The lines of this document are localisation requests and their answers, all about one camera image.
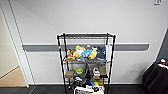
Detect black wire shelf rack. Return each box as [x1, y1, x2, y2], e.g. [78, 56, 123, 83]
[56, 31, 117, 94]

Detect yellow plush toy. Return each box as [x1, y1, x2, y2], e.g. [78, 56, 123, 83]
[72, 44, 85, 60]

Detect brown plush toy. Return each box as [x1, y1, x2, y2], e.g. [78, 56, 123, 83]
[64, 48, 77, 62]

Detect white door frame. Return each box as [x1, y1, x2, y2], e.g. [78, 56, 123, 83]
[0, 0, 36, 86]

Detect black pointed bag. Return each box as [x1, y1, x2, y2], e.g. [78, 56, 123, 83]
[83, 63, 91, 81]

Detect small brown cardboard box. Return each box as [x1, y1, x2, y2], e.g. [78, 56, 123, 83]
[64, 70, 75, 79]

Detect navy blue plush shark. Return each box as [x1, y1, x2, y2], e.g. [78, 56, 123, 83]
[96, 44, 107, 62]

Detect green and yellow bowl toy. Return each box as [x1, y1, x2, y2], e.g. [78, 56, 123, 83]
[74, 67, 85, 76]

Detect light blue plush toy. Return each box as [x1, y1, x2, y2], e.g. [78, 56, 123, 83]
[80, 48, 93, 59]

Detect long grey wall band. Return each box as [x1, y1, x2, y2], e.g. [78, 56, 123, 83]
[21, 43, 151, 52]

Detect flat white box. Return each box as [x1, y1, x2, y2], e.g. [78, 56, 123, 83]
[104, 43, 114, 63]

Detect yellow and white plush duck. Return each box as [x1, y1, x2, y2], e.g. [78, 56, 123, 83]
[88, 46, 99, 61]

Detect pale basket with dark spots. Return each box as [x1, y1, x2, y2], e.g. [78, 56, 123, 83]
[73, 84, 105, 94]

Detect small white wall sign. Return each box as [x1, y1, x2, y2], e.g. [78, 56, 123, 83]
[153, 0, 162, 6]

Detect black chair with clutter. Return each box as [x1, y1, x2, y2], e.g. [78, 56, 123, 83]
[142, 58, 168, 94]

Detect stacked brown cardboard boxes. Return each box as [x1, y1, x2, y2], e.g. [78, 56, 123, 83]
[98, 65, 107, 77]

